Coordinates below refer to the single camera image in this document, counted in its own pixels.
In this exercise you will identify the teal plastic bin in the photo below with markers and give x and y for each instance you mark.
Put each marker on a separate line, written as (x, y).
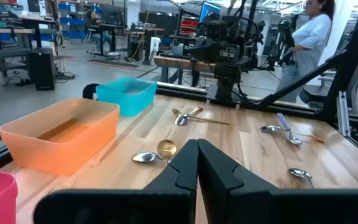
(129, 104)

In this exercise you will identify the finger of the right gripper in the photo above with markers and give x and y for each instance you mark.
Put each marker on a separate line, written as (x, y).
(202, 50)

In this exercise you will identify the black computer tower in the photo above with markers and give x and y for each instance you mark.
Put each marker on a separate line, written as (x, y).
(42, 70)

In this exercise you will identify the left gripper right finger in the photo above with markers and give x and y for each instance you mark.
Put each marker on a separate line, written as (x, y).
(219, 174)

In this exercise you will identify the blue storage bin rack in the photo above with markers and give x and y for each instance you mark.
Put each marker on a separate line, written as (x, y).
(73, 22)

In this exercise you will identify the black office desk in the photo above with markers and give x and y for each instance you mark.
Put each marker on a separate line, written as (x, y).
(110, 26)

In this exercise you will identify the wood-top work desk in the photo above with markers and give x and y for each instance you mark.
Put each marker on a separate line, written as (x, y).
(8, 30)

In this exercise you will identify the orange plastic bin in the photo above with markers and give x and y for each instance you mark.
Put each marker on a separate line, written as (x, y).
(57, 158)

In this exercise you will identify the monitor with blue screen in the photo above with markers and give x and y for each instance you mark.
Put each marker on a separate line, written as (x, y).
(210, 11)

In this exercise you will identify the background black robot arm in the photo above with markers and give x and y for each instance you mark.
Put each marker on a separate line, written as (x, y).
(283, 37)

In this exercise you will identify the silver aluminium bracket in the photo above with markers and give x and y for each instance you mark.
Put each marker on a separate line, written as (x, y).
(343, 113)

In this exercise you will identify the white device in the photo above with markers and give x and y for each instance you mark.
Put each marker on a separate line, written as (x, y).
(155, 45)

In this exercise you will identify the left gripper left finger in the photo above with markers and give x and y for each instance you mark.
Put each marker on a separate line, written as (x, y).
(179, 174)

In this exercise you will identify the red storage bins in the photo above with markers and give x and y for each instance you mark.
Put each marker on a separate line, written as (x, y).
(189, 25)

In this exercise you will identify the person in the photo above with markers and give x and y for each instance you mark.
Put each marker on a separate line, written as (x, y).
(92, 19)
(312, 40)

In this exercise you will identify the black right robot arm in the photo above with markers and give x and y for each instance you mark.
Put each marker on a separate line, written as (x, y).
(225, 88)

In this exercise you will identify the wooden workbench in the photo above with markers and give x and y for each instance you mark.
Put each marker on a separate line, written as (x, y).
(172, 62)

